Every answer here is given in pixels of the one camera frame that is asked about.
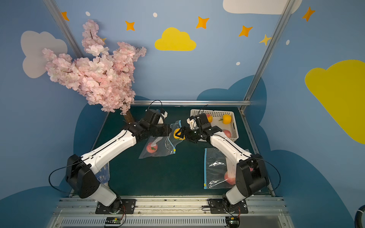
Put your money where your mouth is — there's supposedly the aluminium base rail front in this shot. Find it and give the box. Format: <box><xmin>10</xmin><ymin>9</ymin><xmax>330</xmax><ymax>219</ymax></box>
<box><xmin>47</xmin><ymin>195</ymin><xmax>294</xmax><ymax>228</ymax></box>

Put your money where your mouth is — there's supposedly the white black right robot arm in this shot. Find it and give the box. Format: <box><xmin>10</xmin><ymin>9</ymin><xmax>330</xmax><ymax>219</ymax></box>
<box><xmin>173</xmin><ymin>114</ymin><xmax>269</xmax><ymax>207</ymax></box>

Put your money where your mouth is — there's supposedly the pink peach with leaf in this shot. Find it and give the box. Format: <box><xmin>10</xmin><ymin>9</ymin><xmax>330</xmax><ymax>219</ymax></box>
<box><xmin>224</xmin><ymin>172</ymin><xmax>236</xmax><ymax>185</ymax></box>

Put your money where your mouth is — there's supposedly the white perforated plastic basket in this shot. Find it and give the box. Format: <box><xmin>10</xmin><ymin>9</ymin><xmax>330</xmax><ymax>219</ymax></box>
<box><xmin>190</xmin><ymin>109</ymin><xmax>239</xmax><ymax>142</ymax></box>

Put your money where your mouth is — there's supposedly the white blue dotted work glove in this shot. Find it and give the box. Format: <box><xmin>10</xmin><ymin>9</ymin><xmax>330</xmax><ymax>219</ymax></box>
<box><xmin>95</xmin><ymin>162</ymin><xmax>110</xmax><ymax>187</ymax></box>

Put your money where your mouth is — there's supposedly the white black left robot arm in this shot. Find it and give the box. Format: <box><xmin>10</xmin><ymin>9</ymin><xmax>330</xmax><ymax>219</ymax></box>
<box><xmin>65</xmin><ymin>108</ymin><xmax>172</xmax><ymax>210</ymax></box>

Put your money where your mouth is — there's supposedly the yellow peach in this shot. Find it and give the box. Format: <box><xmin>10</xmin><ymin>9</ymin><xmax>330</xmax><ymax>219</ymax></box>
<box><xmin>173</xmin><ymin>128</ymin><xmax>185</xmax><ymax>141</ymax></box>
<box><xmin>220</xmin><ymin>115</ymin><xmax>232</xmax><ymax>124</ymax></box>

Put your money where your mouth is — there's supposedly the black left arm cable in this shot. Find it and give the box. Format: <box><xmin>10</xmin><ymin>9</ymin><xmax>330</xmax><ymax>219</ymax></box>
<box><xmin>48</xmin><ymin>165</ymin><xmax>83</xmax><ymax>195</ymax></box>

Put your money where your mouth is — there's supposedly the pink blossom artificial tree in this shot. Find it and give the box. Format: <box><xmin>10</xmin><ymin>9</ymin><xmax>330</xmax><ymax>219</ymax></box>
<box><xmin>42</xmin><ymin>20</ymin><xmax>147</xmax><ymax>123</ymax></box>

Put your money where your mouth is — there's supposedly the aluminium frame post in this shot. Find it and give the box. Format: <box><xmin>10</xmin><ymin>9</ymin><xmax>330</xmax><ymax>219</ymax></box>
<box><xmin>239</xmin><ymin>0</ymin><xmax>296</xmax><ymax>114</ymax></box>
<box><xmin>43</xmin><ymin>0</ymin><xmax>84</xmax><ymax>58</ymax></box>

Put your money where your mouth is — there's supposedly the aluminium frame post right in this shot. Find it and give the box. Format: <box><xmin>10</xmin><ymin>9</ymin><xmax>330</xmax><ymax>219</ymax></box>
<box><xmin>239</xmin><ymin>0</ymin><xmax>296</xmax><ymax>114</ymax></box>

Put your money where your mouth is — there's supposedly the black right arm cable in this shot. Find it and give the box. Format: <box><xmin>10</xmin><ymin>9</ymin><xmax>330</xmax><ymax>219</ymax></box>
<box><xmin>253</xmin><ymin>157</ymin><xmax>281</xmax><ymax>193</ymax></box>

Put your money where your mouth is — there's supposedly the aluminium frame post left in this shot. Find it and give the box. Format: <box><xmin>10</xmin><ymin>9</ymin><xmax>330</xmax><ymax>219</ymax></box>
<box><xmin>43</xmin><ymin>0</ymin><xmax>84</xmax><ymax>58</ymax></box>

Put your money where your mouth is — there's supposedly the left green circuit board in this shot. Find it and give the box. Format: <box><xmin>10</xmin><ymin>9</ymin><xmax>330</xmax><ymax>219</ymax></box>
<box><xmin>105</xmin><ymin>217</ymin><xmax>123</xmax><ymax>227</ymax></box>

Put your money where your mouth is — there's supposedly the aluminium frame rail back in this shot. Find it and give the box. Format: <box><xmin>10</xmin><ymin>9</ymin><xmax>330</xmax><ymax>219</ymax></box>
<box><xmin>133</xmin><ymin>100</ymin><xmax>251</xmax><ymax>106</ymax></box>

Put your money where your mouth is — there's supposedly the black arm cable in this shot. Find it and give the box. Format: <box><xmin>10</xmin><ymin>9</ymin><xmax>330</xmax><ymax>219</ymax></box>
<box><xmin>253</xmin><ymin>157</ymin><xmax>281</xmax><ymax>193</ymax></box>
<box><xmin>48</xmin><ymin>165</ymin><xmax>83</xmax><ymax>195</ymax></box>

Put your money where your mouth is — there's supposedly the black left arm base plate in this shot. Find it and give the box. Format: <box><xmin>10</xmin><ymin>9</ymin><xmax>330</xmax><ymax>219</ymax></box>
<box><xmin>95</xmin><ymin>199</ymin><xmax>136</xmax><ymax>215</ymax></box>

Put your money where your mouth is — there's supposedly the clear zip-top bag blue zipper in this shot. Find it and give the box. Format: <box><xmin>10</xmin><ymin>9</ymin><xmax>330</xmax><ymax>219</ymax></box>
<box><xmin>204</xmin><ymin>148</ymin><xmax>253</xmax><ymax>190</ymax></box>

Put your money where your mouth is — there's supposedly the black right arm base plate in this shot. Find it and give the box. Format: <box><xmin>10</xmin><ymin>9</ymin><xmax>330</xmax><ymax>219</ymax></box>
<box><xmin>207</xmin><ymin>198</ymin><xmax>249</xmax><ymax>214</ymax></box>

